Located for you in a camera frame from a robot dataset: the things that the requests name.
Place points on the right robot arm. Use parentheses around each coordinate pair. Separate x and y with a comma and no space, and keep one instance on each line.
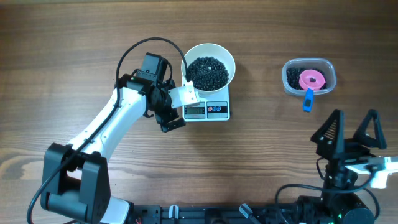
(338,201)

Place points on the white digital kitchen scale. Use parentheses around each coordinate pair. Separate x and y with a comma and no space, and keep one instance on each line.
(212,107)

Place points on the pink scoop blue handle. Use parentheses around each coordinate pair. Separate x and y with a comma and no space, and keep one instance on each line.
(310,88)

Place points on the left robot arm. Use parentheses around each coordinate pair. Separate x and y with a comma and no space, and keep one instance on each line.
(75,176)

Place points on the black beans in bowl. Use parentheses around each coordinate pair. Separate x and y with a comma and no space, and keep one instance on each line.
(207,74)

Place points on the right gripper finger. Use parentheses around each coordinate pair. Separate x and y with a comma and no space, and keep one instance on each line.
(329,138)
(369,132)

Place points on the white bowl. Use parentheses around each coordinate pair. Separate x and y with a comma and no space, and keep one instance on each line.
(210,50)

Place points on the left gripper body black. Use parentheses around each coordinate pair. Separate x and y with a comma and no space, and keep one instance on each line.
(163,111)

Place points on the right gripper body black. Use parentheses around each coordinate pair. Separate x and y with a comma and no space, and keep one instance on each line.
(351,151)

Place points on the clear plastic container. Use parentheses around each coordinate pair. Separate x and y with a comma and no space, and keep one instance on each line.
(320,64)

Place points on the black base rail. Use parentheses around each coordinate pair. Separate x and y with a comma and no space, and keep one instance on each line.
(174,214)

